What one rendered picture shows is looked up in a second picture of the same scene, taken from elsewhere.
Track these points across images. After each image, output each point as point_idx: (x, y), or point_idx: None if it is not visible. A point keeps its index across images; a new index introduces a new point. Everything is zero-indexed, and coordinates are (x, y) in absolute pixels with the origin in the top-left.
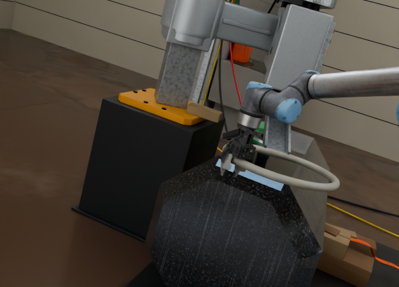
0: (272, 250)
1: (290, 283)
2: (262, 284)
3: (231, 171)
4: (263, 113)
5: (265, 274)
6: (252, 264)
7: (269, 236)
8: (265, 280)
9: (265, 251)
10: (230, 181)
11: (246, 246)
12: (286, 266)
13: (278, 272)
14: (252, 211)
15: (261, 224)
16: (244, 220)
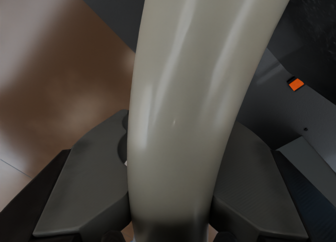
0: (317, 68)
1: (312, 87)
2: (283, 51)
3: None
4: None
5: (292, 56)
6: (283, 37)
7: (329, 66)
8: (289, 56)
9: (307, 56)
10: None
11: (285, 23)
12: (320, 87)
13: (307, 73)
14: (333, 23)
15: (330, 49)
16: (305, 7)
